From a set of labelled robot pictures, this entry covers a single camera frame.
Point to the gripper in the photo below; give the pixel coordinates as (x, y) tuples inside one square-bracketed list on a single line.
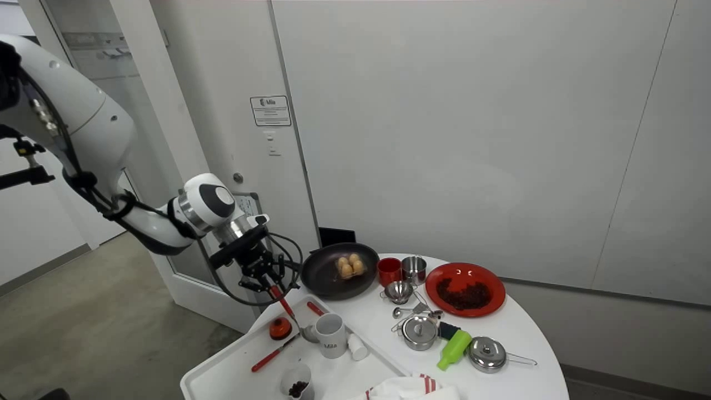
[(256, 262)]

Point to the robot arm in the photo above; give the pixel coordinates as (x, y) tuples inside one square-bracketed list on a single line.
[(94, 128)]

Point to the grey mug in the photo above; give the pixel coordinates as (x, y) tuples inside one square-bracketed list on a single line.
[(331, 336)]

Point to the round orange lid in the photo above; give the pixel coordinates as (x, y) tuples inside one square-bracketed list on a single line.
[(280, 329)]

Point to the black frying pan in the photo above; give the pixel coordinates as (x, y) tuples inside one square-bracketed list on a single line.
[(325, 275)]

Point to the black box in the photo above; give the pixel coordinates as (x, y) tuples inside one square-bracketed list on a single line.
[(336, 236)]

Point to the white plastic tray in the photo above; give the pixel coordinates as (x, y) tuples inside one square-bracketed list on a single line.
[(233, 366)]

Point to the small bowl of dark beans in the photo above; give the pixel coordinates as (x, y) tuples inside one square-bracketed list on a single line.
[(297, 383)]

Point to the small white shaker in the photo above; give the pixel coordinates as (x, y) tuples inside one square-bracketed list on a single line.
[(357, 347)]

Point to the red cup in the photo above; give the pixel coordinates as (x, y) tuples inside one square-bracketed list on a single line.
[(389, 272)]

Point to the small steel strainer bowl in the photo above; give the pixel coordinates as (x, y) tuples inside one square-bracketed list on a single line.
[(399, 291)]

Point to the small steel ladle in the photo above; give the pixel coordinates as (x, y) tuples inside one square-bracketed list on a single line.
[(399, 312)]

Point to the steel cup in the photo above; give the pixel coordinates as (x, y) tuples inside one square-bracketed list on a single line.
[(414, 270)]

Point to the small steel spatula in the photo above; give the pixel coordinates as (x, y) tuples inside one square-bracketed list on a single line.
[(425, 308)]

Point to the small steel pot with lid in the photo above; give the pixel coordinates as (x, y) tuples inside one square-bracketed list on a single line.
[(419, 332)]

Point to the white sign on door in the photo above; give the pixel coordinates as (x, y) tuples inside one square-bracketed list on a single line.
[(270, 110)]

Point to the white and red cloth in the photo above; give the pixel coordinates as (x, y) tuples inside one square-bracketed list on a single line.
[(408, 388)]

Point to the dark teal block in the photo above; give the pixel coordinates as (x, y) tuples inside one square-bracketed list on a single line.
[(447, 330)]

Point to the heap of dark beans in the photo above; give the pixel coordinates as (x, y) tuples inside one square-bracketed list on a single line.
[(464, 295)]

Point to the green bottle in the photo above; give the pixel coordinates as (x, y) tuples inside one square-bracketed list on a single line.
[(454, 349)]

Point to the red plate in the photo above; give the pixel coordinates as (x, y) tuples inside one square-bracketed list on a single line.
[(483, 278)]

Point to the white door with glass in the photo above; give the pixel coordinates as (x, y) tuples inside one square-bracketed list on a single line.
[(183, 83)]

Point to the steel saucepan with lid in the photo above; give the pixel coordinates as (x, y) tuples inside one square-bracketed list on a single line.
[(486, 354)]

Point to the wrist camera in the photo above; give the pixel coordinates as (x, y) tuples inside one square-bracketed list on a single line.
[(238, 246)]

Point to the camera on mount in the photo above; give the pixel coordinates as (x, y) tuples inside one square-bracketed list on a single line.
[(25, 172)]

